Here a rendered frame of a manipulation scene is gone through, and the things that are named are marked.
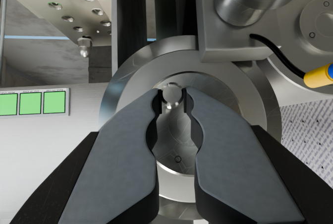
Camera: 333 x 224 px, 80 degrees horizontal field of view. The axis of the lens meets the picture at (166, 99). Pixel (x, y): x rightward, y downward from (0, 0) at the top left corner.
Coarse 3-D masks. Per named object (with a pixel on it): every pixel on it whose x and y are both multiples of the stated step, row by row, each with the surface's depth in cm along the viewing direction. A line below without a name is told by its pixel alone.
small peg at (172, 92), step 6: (168, 84) 12; (174, 84) 12; (162, 90) 12; (168, 90) 12; (174, 90) 12; (180, 90) 12; (162, 96) 12; (168, 96) 12; (174, 96) 12; (180, 96) 11; (168, 102) 11; (174, 102) 11; (180, 102) 12; (168, 108) 14; (174, 108) 14
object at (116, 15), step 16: (112, 0) 18; (128, 0) 24; (112, 16) 18; (128, 16) 23; (144, 16) 39; (112, 32) 18; (128, 32) 23; (144, 32) 38; (112, 48) 18; (128, 48) 22; (112, 64) 17
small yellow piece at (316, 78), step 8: (264, 40) 12; (272, 48) 12; (280, 56) 11; (288, 64) 11; (328, 64) 9; (296, 72) 11; (304, 72) 11; (312, 72) 10; (320, 72) 9; (328, 72) 9; (304, 80) 10; (312, 80) 10; (320, 80) 9; (328, 80) 9
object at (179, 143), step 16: (176, 80) 14; (192, 80) 14; (208, 80) 14; (224, 96) 14; (176, 112) 15; (240, 112) 14; (160, 128) 14; (176, 128) 14; (160, 144) 14; (176, 144) 14; (192, 144) 14; (160, 160) 14; (176, 160) 14; (192, 160) 14; (192, 176) 14
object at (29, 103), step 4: (24, 96) 50; (28, 96) 49; (32, 96) 49; (36, 96) 49; (40, 96) 49; (20, 100) 49; (24, 100) 49; (28, 100) 49; (32, 100) 49; (36, 100) 49; (40, 100) 49; (20, 104) 49; (24, 104) 49; (28, 104) 49; (32, 104) 49; (36, 104) 49; (20, 108) 49; (24, 108) 49; (28, 108) 49; (32, 108) 49; (36, 108) 49; (20, 112) 49; (24, 112) 49; (28, 112) 49; (32, 112) 49; (36, 112) 49
